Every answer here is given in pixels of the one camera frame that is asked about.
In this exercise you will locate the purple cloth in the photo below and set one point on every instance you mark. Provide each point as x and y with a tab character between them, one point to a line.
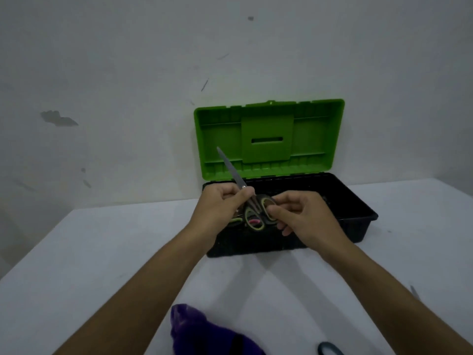
201	334

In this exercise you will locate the person's right forearm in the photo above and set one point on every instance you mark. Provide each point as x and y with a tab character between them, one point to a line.
384	303

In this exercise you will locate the person's left forearm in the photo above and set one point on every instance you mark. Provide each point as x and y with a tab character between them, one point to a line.
140	295

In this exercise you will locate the person's left hand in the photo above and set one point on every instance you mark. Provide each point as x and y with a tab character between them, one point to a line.
214	214

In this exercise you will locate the person's right hand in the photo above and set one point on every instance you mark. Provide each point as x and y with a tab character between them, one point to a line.
312	223

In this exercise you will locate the person's left thumb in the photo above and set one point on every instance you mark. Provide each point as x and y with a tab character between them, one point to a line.
243	200

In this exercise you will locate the black toolbox with green lid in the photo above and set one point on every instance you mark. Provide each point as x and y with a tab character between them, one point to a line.
271	138

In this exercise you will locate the person's right thumb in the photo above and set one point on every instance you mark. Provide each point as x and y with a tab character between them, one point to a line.
277	212

